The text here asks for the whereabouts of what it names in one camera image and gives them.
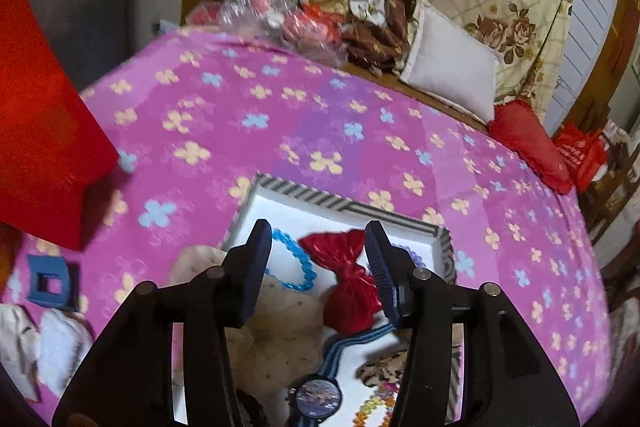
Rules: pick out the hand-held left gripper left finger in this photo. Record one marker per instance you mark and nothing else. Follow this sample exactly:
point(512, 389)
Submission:
point(257, 267)

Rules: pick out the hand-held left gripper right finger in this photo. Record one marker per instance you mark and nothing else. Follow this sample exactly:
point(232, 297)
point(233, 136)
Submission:
point(380, 272)

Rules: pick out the red satin bow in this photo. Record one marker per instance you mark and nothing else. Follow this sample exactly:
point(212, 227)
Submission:
point(350, 302)

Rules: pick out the white tray with striped rim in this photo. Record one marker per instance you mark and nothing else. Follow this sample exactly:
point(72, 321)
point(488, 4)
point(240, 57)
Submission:
point(285, 219)

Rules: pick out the cream dotted scrunchie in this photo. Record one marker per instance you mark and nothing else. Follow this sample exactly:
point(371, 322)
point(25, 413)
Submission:
point(285, 327)

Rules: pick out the leopard print bow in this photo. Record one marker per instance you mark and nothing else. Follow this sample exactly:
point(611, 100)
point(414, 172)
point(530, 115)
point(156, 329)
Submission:
point(385, 364)

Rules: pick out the blue striped wristwatch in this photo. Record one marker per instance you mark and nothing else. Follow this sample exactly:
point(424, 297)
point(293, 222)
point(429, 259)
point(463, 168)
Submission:
point(316, 394)

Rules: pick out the pink floral bedsheet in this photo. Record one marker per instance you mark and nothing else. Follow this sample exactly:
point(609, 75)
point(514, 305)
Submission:
point(300, 117)

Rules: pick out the red cushion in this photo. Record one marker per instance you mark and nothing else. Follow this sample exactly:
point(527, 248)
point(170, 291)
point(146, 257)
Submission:
point(525, 137)

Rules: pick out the pale blue fluffy scrunchie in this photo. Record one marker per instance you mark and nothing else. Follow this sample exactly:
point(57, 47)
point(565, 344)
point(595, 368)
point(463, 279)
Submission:
point(62, 347)

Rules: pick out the blue hair claw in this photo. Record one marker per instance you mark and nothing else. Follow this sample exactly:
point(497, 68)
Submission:
point(35, 292)

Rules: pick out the white pillow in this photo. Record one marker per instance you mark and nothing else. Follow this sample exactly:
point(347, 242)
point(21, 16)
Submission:
point(450, 57)

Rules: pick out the brown patterned cloth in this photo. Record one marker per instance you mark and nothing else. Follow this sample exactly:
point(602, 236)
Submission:
point(375, 44)

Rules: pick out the red shopping bag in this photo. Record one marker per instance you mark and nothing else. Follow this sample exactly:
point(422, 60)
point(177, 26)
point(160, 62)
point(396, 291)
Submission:
point(580, 157)

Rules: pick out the clear plastic bag of goods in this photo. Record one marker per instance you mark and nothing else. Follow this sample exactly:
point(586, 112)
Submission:
point(305, 29)

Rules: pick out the wooden rack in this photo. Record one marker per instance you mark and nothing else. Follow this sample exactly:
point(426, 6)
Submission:
point(615, 187)

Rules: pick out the red gift bag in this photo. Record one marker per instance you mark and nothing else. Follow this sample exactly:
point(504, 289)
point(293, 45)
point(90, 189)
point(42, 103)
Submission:
point(45, 132)

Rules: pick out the cream bow scrunchie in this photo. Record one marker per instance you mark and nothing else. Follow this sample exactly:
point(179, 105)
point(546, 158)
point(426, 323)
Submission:
point(15, 347)

